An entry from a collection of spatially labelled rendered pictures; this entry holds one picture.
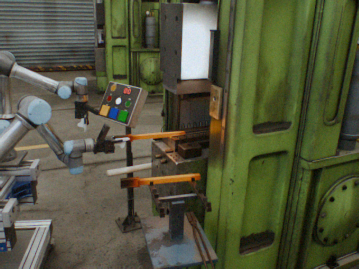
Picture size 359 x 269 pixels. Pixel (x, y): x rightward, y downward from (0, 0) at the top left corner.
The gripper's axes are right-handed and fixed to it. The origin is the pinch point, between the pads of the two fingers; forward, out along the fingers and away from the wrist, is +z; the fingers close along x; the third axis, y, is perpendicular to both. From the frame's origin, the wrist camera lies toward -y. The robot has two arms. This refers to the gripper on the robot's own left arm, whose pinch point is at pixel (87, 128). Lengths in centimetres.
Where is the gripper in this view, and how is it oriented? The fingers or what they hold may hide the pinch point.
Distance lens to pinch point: 247.0
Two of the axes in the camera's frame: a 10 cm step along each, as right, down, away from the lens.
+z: -0.3, 9.4, 3.5
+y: -9.9, 0.1, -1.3
